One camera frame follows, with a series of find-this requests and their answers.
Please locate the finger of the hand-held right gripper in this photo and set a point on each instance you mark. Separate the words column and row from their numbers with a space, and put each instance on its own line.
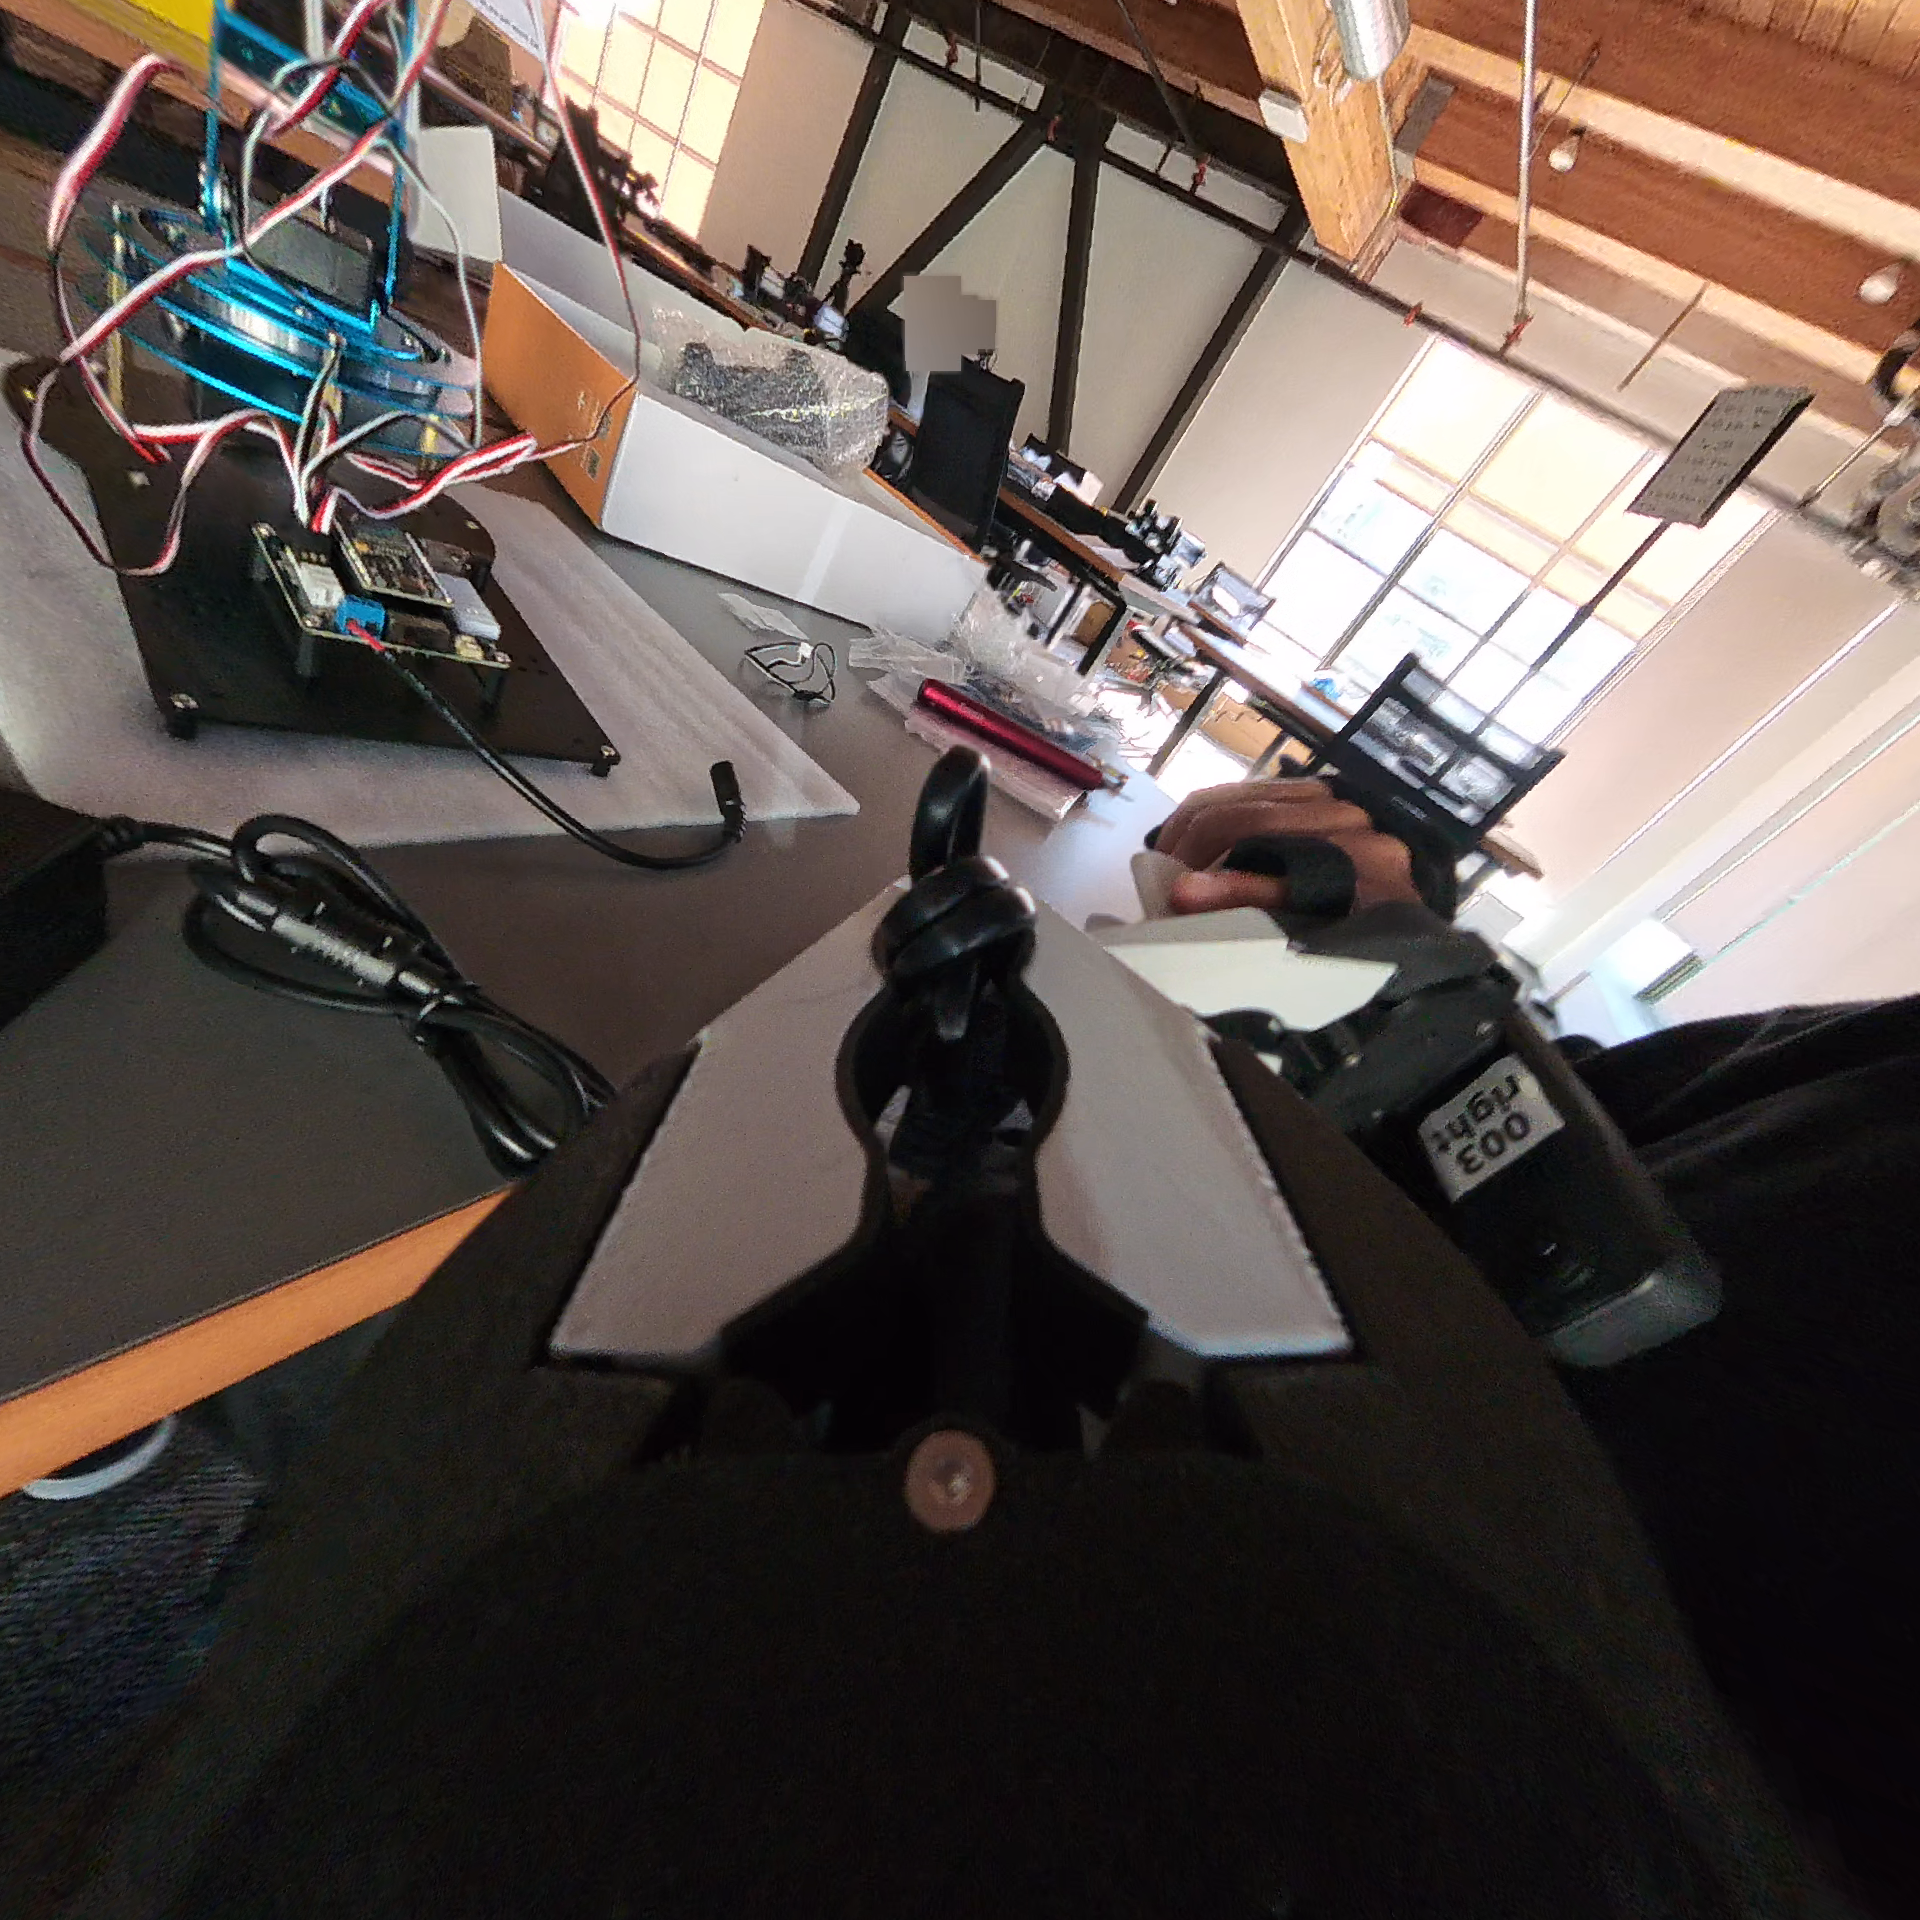
column 1244, row 975

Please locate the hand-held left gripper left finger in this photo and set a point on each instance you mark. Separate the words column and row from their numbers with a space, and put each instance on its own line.
column 721, row 1185

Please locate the grey desk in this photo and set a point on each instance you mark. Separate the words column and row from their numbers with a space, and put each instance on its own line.
column 224, row 1125

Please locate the red screwdriver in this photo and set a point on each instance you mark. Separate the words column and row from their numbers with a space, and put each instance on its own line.
column 1004, row 728

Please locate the hanging sign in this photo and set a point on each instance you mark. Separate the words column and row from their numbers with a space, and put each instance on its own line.
column 1717, row 457

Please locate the person's right hand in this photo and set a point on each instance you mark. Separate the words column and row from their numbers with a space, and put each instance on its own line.
column 1306, row 809

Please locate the white foam sheet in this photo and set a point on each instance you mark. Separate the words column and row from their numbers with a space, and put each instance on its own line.
column 646, row 704

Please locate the person's right forearm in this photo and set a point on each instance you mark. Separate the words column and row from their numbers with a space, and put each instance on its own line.
column 1725, row 1079

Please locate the black office chair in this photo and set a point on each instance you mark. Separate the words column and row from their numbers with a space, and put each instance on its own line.
column 968, row 450

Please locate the cardboard box with foam insert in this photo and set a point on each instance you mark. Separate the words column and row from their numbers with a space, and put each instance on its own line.
column 751, row 511

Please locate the blue toy robot arm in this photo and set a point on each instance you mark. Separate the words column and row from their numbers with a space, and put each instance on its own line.
column 270, row 299

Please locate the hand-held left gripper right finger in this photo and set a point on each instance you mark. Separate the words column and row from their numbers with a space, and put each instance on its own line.
column 1184, row 1185

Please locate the person's white shoe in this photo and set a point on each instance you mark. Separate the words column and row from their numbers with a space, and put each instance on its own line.
column 106, row 1464

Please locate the pile of clear plastic bags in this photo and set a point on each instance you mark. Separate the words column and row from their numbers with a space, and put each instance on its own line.
column 991, row 646

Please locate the metal air duct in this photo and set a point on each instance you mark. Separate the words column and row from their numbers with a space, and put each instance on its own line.
column 1367, row 37

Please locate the bubble wrap parts bag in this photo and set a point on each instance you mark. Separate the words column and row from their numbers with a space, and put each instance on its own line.
column 781, row 389

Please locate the small labelled zip bag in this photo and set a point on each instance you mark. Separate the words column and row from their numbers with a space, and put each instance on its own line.
column 751, row 611

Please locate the wood-edged desk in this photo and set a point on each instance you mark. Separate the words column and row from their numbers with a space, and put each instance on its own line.
column 1049, row 518

